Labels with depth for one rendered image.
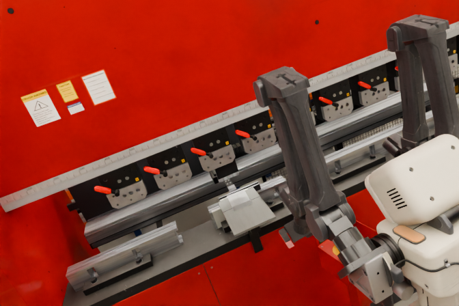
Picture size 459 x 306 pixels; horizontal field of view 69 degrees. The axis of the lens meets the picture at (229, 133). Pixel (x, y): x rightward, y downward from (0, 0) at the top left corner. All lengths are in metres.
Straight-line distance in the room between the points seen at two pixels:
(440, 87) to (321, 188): 0.43
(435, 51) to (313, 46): 0.59
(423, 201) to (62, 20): 1.18
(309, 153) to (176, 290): 1.00
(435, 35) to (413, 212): 0.46
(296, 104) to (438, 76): 0.43
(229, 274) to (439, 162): 1.05
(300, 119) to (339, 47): 0.81
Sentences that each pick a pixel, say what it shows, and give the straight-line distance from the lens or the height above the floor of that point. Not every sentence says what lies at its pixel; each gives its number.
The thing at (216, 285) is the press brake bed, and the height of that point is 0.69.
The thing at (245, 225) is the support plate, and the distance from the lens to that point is 1.37.
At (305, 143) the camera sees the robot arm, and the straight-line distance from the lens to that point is 0.81.
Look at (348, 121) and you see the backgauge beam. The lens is 2.03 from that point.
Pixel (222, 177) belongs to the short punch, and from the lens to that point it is 1.52.
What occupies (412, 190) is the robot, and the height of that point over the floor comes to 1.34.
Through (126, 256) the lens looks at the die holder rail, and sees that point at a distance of 1.63.
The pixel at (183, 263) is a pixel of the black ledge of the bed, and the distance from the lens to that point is 1.53.
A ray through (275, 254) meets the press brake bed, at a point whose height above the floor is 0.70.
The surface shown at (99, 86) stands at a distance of 1.32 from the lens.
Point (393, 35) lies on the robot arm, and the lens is 1.07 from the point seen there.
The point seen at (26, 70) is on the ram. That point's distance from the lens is 1.35.
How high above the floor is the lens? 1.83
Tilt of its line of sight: 22 degrees down
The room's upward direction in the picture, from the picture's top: 18 degrees counter-clockwise
